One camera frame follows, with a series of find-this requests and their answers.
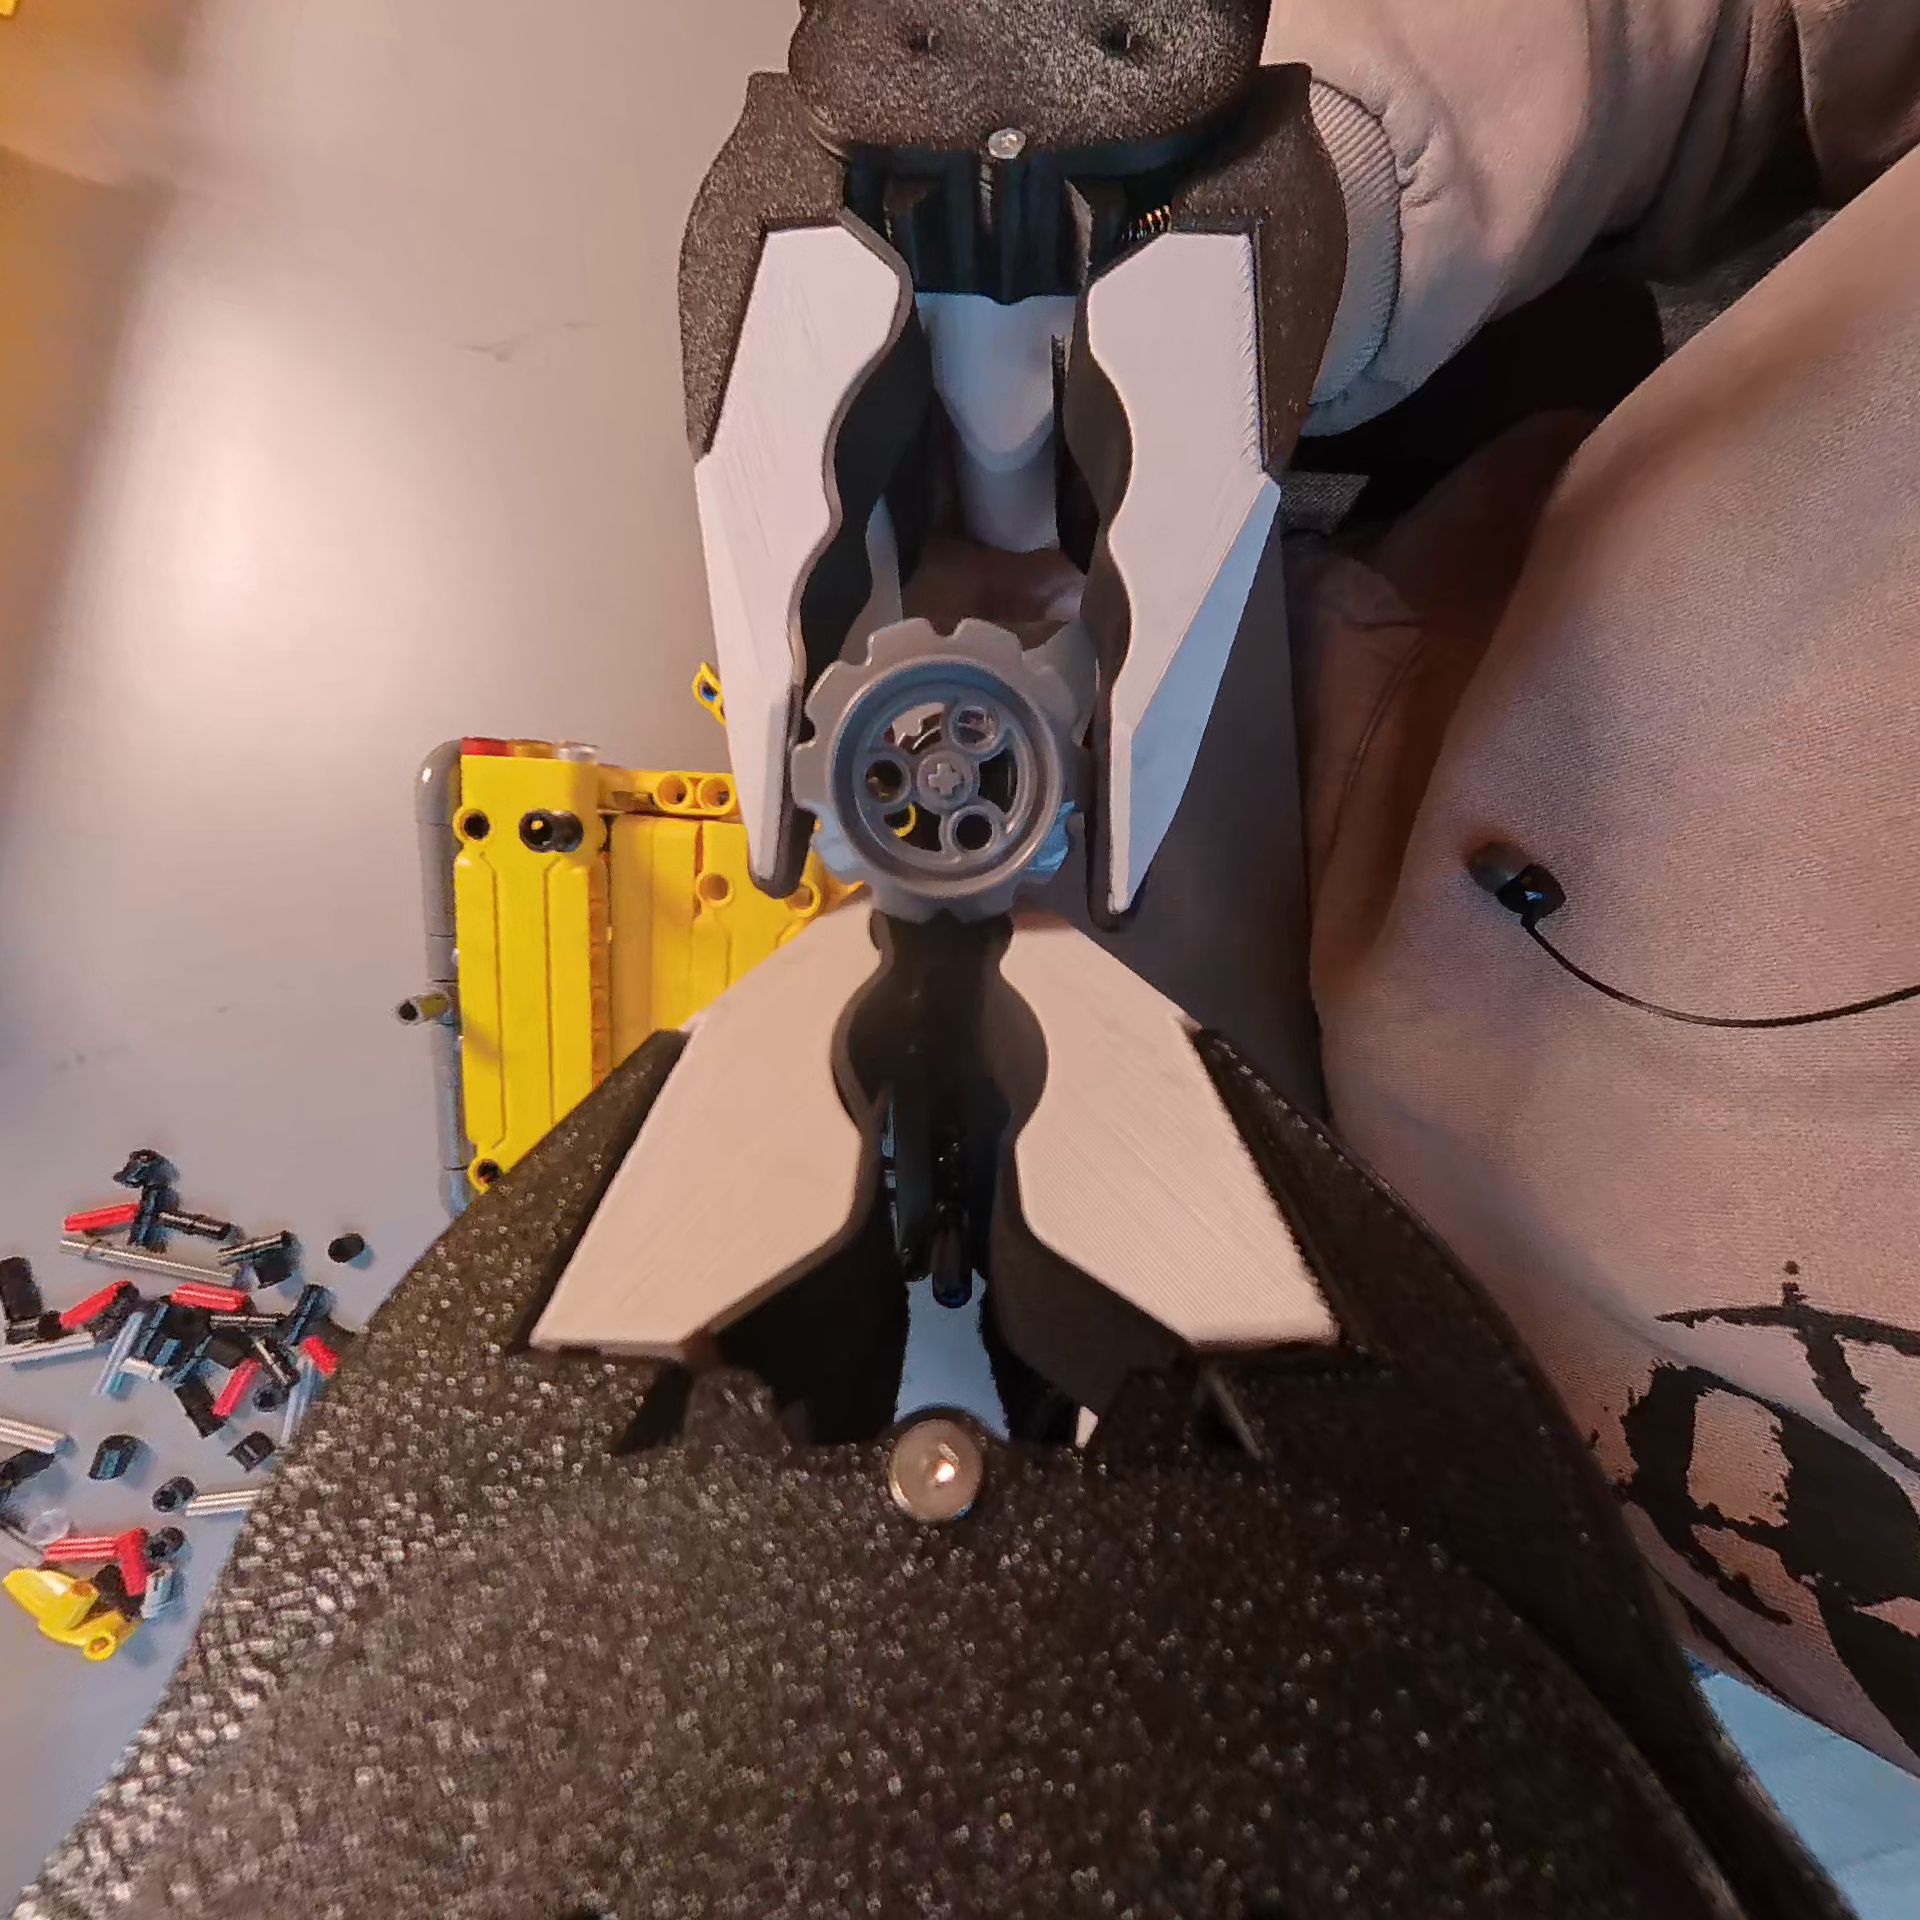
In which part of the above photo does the beige printed sweatshirt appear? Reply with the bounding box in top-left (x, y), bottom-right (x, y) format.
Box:
top-left (1288, 152), bottom-right (1920, 1776)

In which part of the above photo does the person's right hand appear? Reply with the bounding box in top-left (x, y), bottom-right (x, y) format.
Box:
top-left (897, 534), bottom-right (1098, 633)

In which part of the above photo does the pile of small brick pins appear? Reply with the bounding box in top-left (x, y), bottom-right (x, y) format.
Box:
top-left (0, 1149), bottom-right (357, 1662)

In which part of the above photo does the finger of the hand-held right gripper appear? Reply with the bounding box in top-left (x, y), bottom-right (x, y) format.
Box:
top-left (1059, 232), bottom-right (1288, 925)
top-left (690, 215), bottom-right (923, 894)

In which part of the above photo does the person's right forearm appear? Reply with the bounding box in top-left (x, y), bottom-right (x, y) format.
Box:
top-left (1259, 0), bottom-right (1920, 441)

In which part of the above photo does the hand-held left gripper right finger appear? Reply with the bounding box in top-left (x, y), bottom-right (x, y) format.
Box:
top-left (982, 915), bottom-right (1345, 1357)

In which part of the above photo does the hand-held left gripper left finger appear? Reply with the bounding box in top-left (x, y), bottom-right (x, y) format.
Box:
top-left (525, 902), bottom-right (904, 1368)

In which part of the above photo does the black earphone with cable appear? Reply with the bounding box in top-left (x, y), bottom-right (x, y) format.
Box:
top-left (1464, 840), bottom-right (1920, 1034)

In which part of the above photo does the grey toy wheel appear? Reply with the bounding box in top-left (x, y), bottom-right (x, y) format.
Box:
top-left (801, 616), bottom-right (1098, 928)

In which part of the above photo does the yellow toy brick vehicle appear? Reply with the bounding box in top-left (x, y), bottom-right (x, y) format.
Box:
top-left (394, 664), bottom-right (992, 1311)

